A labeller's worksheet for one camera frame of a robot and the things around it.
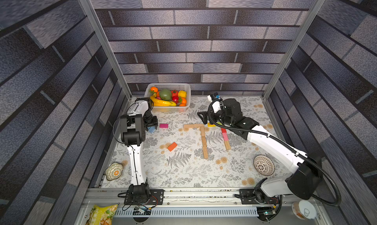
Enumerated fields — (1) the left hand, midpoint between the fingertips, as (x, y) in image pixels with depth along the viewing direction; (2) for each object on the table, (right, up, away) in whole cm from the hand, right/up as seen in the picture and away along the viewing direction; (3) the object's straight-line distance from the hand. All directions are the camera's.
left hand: (153, 126), depth 101 cm
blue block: (-1, -1, -1) cm, 2 cm away
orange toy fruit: (-2, +28, +13) cm, 31 cm away
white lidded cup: (+79, -34, -35) cm, 93 cm away
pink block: (+50, -6, -6) cm, 50 cm away
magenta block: (+7, +1, +1) cm, 7 cm away
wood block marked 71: (+36, -9, -6) cm, 37 cm away
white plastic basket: (+18, +31, +17) cm, 39 cm away
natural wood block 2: (+36, -14, -11) cm, 40 cm away
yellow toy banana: (+2, +17, +3) cm, 18 cm away
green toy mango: (+8, +24, +7) cm, 26 cm away
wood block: (+35, -2, -1) cm, 35 cm away
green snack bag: (-15, -37, -35) cm, 53 cm away
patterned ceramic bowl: (-17, -23, -19) cm, 35 cm away
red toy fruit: (+14, +23, +13) cm, 30 cm away
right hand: (+34, +13, -23) cm, 43 cm away
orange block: (+15, -12, -8) cm, 21 cm away
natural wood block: (+25, 0, +2) cm, 26 cm away
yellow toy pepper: (+20, +25, +13) cm, 34 cm away
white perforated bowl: (+69, -20, -18) cm, 74 cm away
